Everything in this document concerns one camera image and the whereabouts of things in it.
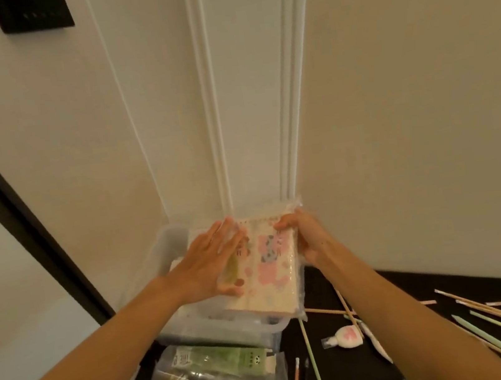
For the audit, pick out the clear tube of green pens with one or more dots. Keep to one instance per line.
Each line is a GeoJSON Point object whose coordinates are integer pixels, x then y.
{"type": "Point", "coordinates": [220, 358]}

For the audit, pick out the black wall control panel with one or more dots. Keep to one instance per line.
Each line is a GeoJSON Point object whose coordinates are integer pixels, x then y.
{"type": "Point", "coordinates": [32, 11]}

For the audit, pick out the light green pencil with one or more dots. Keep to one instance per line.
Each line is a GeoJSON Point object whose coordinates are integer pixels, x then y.
{"type": "Point", "coordinates": [313, 362]}

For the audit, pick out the white pink correction tape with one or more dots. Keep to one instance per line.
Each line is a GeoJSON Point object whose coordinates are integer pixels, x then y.
{"type": "Point", "coordinates": [376, 343]}
{"type": "Point", "coordinates": [347, 337]}

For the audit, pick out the clear plastic storage bin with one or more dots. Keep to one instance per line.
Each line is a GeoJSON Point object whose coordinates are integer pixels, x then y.
{"type": "Point", "coordinates": [169, 247]}

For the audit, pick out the person's right forearm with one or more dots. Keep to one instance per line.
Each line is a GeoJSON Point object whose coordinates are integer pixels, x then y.
{"type": "Point", "coordinates": [410, 328]}

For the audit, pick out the person's right hand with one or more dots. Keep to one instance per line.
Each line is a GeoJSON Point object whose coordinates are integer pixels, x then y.
{"type": "Point", "coordinates": [313, 239]}

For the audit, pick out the person's left forearm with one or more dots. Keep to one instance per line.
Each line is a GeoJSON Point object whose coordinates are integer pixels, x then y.
{"type": "Point", "coordinates": [86, 379]}

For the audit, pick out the person's left hand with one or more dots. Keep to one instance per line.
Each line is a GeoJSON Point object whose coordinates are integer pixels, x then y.
{"type": "Point", "coordinates": [206, 270]}

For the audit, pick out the black framed panel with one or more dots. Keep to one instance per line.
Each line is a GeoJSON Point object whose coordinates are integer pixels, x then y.
{"type": "Point", "coordinates": [12, 211]}

